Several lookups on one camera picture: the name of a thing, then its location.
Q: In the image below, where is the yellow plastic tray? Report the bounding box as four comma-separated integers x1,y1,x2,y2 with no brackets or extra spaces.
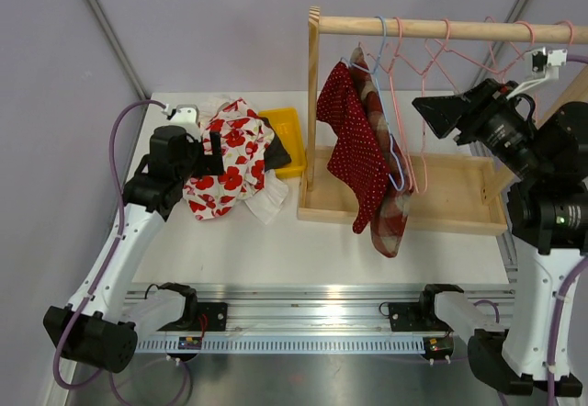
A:
259,107,307,180

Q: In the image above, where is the pink wire hanger grey skirt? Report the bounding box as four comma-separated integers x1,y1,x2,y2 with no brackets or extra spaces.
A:
426,16,537,90

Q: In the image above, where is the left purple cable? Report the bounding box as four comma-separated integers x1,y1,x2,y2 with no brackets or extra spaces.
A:
52,99,166,390

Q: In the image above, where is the pink wire hanger plaid skirt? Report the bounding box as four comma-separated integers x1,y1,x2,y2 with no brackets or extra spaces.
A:
357,16,417,193

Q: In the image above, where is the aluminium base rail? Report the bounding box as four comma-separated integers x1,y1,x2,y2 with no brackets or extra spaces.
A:
123,283,520,338

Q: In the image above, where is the white red floral skirt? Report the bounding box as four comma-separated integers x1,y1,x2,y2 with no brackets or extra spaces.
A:
183,97,275,220

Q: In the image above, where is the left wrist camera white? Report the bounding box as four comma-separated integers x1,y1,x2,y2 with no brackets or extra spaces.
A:
162,104,199,129

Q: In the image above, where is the small circuit board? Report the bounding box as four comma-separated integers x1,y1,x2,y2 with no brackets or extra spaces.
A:
178,336,202,350

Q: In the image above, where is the red plaid skirt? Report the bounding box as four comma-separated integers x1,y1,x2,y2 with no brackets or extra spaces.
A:
349,46,413,258

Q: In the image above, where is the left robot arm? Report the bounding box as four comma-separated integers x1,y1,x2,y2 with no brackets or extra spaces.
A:
43,125,228,373

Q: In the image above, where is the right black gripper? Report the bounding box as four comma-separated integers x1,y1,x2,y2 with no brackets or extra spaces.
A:
414,77,548,180

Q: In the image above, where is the blue wire hanger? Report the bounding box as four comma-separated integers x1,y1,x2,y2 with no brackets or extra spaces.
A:
339,15,411,193

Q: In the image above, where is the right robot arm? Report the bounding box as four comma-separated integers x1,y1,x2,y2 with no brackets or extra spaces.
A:
389,79,587,402

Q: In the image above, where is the dark red polka dot skirt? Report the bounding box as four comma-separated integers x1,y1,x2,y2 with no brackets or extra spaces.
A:
316,62,390,234

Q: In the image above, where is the pink wire hanger white skirt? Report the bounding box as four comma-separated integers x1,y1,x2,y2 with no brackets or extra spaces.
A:
555,20,575,49

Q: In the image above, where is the dark grey dotted skirt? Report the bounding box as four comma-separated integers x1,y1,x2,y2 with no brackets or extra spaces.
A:
264,133,292,172

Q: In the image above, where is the white slotted cable duct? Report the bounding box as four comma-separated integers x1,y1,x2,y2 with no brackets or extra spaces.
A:
137,334,424,355

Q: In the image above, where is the pink wire hanger floral skirt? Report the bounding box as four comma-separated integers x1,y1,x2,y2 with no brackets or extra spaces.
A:
393,17,451,195

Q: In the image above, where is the wooden clothes rack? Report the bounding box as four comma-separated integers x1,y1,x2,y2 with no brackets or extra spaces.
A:
298,6,587,236

